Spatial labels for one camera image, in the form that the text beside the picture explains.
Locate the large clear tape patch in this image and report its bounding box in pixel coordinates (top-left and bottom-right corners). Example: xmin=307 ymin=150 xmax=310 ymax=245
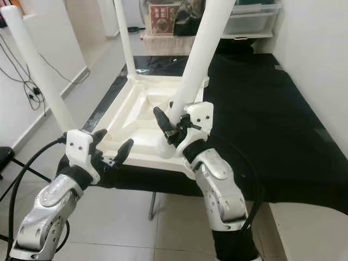
xmin=84 ymin=98 xmax=112 ymax=128

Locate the grey metal table leg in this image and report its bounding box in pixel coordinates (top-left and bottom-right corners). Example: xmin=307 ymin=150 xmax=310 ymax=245
xmin=148 ymin=191 xmax=156 ymax=221

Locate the black plastic bag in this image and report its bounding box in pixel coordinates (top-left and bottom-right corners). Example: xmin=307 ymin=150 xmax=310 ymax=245
xmin=177 ymin=0 xmax=207 ymax=38

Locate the red printed carton box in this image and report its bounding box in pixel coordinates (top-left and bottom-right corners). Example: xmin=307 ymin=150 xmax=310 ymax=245
xmin=150 ymin=3 xmax=181 ymax=36

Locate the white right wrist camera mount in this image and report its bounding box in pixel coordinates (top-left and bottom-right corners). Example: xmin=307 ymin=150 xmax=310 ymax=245
xmin=175 ymin=101 xmax=214 ymax=158

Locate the dark green lid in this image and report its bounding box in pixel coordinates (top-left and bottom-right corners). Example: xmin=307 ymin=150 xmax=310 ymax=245
xmin=235 ymin=0 xmax=278 ymax=6

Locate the clear plastic storage box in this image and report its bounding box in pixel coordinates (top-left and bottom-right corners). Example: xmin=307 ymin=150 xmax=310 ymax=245
xmin=223 ymin=3 xmax=282 ymax=39

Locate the black table cloth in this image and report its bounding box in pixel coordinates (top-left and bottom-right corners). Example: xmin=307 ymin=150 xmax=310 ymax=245
xmin=84 ymin=52 xmax=348 ymax=215

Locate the thin black wall cable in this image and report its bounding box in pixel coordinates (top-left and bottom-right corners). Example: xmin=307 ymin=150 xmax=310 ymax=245
xmin=0 ymin=33 xmax=90 ymax=112

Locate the beige patterned bench cloth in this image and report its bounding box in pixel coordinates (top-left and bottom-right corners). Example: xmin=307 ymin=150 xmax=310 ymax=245
xmin=141 ymin=33 xmax=196 ymax=58

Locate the black round bowl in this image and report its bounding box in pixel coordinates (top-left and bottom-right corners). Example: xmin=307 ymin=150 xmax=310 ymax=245
xmin=215 ymin=37 xmax=256 ymax=55

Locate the narrow clear tape strip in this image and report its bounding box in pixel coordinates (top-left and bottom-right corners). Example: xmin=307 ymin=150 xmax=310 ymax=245
xmin=133 ymin=57 xmax=164 ymax=74

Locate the small grey tape piece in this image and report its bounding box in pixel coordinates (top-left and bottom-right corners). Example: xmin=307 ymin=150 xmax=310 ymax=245
xmin=311 ymin=128 xmax=333 ymax=143

